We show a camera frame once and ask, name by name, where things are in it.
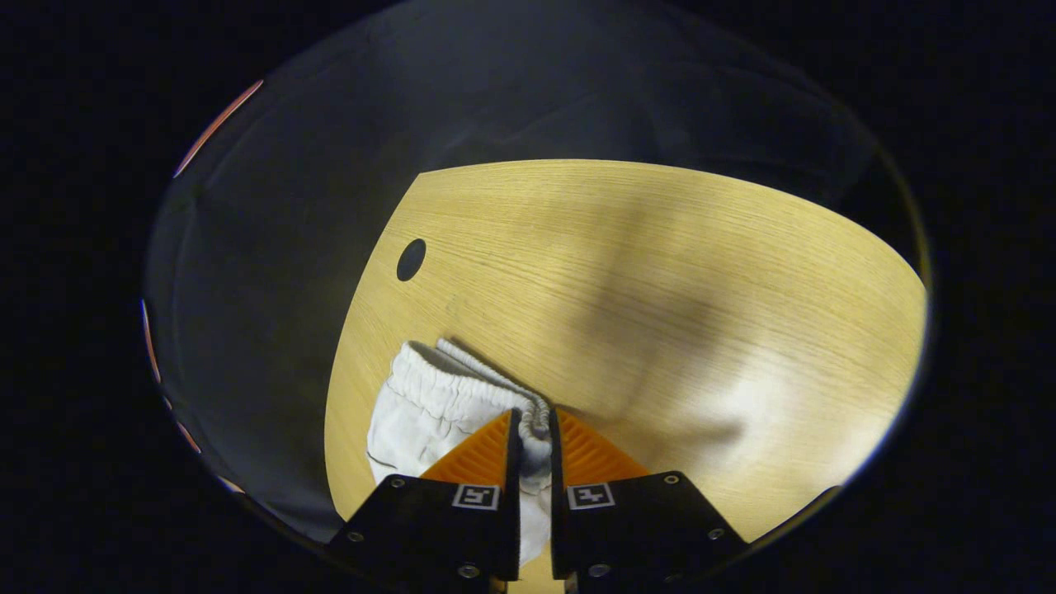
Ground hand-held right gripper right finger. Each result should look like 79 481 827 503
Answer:
549 407 749 594

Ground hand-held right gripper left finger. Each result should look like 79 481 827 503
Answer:
328 408 523 593

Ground white jeans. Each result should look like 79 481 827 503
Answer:
365 337 555 568

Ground black backdrop cloth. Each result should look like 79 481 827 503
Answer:
144 0 929 545

